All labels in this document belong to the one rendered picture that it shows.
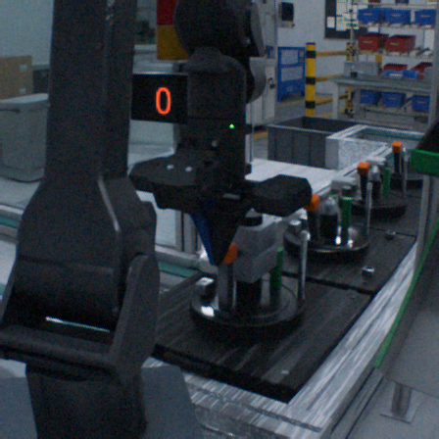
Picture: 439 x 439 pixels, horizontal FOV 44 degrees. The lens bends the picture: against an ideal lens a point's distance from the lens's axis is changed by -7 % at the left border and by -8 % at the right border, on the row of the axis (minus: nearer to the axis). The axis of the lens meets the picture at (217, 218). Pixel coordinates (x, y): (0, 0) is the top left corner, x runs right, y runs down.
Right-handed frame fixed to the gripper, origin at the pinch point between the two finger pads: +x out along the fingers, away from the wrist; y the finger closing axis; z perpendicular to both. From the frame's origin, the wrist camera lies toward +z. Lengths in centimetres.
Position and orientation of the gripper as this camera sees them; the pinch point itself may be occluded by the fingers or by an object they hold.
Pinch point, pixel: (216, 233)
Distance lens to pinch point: 60.4
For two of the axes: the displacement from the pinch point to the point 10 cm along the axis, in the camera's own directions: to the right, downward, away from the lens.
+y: 8.5, 1.7, -5.1
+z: -5.3, 2.6, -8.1
